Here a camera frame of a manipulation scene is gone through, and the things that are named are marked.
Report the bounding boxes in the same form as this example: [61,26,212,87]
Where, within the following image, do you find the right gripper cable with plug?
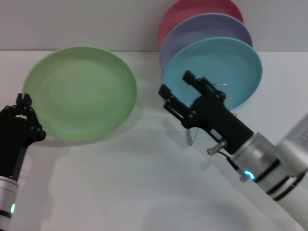
[207,141,250,183]

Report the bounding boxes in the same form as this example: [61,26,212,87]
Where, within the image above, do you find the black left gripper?
[0,93,47,180]

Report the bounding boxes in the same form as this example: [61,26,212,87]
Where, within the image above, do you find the green round plate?
[23,46,138,142]

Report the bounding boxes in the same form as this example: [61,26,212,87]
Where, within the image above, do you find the chrome wire plate rack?
[186,83,238,147]

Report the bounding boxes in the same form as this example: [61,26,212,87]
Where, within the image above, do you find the blue round plate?
[161,37,263,112]

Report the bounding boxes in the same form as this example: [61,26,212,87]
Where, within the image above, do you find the purple round plate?
[159,13,253,73]

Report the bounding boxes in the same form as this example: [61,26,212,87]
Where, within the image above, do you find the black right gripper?
[157,70,254,155]

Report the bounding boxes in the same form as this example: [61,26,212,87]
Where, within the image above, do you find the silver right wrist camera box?
[276,117,308,174]

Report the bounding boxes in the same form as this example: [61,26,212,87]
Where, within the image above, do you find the red round plate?
[157,0,245,49]

